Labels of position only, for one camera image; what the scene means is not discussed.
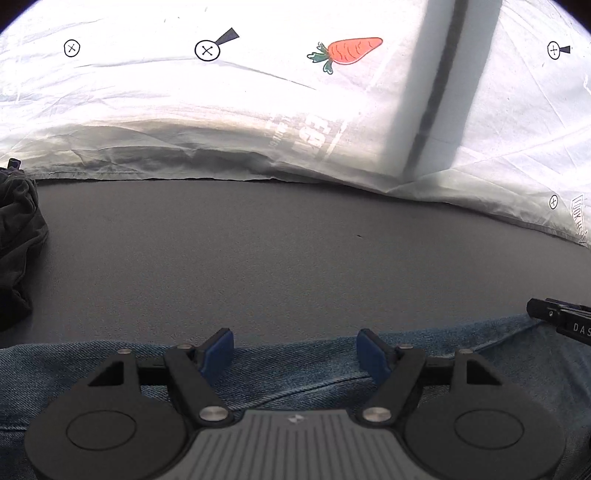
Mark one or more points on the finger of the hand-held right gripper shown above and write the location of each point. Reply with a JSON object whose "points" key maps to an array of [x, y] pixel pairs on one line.
{"points": [[542, 309]]}

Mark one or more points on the white printed curtain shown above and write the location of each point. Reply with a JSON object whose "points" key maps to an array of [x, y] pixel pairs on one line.
{"points": [[231, 101]]}

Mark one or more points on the black garment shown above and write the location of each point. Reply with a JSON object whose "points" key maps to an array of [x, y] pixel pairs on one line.
{"points": [[18, 240]]}

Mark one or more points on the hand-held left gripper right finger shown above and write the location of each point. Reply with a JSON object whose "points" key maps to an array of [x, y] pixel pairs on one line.
{"points": [[371, 355]]}

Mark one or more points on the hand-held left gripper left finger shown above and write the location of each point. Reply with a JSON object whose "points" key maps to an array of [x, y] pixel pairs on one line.
{"points": [[218, 353]]}

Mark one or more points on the light blue jeans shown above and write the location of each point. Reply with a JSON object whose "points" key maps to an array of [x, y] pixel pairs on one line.
{"points": [[286, 369]]}

